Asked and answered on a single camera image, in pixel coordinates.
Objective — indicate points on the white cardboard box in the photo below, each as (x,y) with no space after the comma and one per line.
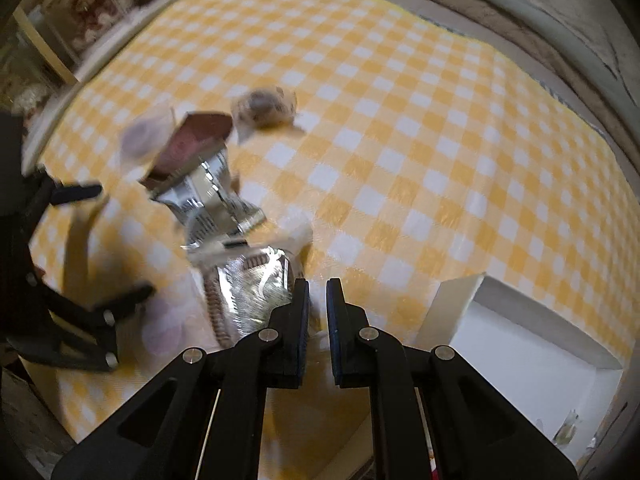
(525,360)

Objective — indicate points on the round brown wrapped snack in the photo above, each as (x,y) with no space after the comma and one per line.
(265,105)

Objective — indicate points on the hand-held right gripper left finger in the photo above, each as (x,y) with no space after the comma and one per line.
(299,312)

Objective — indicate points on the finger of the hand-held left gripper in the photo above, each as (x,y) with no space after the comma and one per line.
(75,193)
(95,325)

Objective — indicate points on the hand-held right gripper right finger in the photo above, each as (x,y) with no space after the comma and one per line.
(335,312)

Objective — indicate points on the green white snack packet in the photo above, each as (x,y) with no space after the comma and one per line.
(567,427)

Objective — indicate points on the wooden shelf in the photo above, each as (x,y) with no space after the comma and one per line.
(65,20)

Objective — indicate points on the pink round snack packet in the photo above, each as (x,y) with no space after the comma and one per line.
(167,327)

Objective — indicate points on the clear purple round snack packet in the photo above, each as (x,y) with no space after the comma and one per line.
(145,135)

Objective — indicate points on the silver foil snack packet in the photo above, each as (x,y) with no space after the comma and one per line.
(250,290)

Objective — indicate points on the brown snack packet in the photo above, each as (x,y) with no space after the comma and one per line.
(190,145)

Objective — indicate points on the folded grey beige blanket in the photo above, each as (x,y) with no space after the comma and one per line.
(575,15)

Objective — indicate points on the yellow checkered cloth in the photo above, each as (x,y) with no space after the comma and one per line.
(400,160)

